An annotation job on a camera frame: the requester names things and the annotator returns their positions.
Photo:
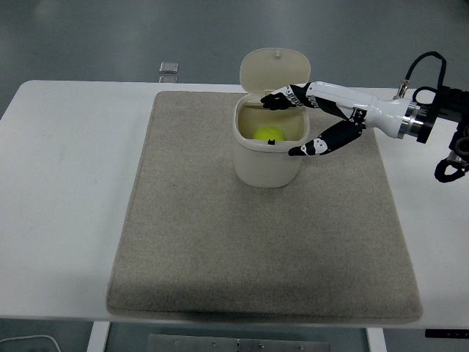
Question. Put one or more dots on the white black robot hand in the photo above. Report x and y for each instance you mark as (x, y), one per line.
(377, 110)

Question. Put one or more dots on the black table control panel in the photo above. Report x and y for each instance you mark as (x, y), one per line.
(447, 333)

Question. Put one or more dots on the beige fabric table mat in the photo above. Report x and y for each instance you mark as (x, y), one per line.
(256, 242)

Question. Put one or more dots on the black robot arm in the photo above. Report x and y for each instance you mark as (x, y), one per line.
(439, 110)

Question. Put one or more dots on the yellow tennis ball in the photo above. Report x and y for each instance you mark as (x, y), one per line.
(269, 133)

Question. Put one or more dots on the cream lidded plastic bin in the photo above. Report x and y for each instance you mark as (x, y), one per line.
(265, 165)

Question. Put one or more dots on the silver floor socket plate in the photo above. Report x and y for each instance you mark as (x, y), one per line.
(169, 66)

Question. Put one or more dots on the white table leg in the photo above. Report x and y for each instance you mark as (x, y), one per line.
(375, 339)
(98, 336)

